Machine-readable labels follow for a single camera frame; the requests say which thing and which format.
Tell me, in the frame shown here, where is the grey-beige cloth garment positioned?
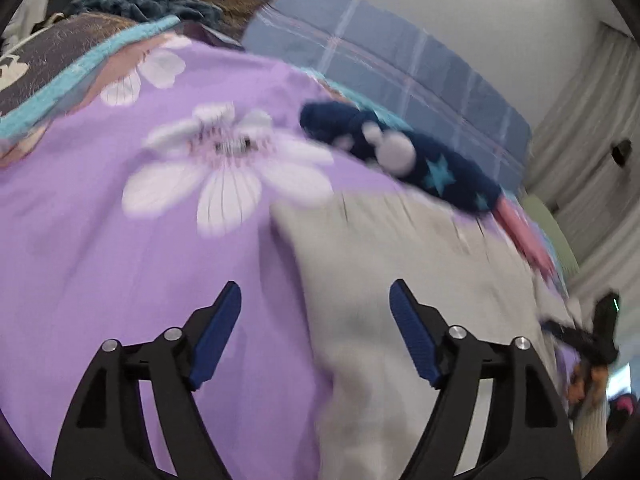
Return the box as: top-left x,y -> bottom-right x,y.
270,190 -> 569,480

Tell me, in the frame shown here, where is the right hand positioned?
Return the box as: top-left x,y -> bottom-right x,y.
566,363 -> 608,406

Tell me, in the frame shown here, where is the cream knit right sleeve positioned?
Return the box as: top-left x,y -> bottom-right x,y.
573,393 -> 608,477

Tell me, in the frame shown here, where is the pink folded garment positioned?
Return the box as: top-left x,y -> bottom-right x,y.
494,194 -> 554,278

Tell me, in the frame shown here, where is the green pillow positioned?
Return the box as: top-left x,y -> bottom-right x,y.
520,194 -> 579,278

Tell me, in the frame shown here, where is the grey curtain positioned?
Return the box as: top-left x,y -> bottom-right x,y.
519,22 -> 640,321

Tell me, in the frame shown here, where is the purple floral bed sheet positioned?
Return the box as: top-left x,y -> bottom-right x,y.
0,39 -> 576,480

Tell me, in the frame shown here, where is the navy star fuzzy garment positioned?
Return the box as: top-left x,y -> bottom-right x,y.
299,101 -> 502,214

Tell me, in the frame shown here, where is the blue plaid pillow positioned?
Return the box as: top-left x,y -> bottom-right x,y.
242,0 -> 532,192

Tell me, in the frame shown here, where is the dark floral teal-trim blanket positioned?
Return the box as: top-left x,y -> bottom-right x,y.
1,0 -> 271,166

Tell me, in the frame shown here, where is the teal fuzzy blanket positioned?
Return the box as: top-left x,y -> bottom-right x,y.
63,0 -> 222,28

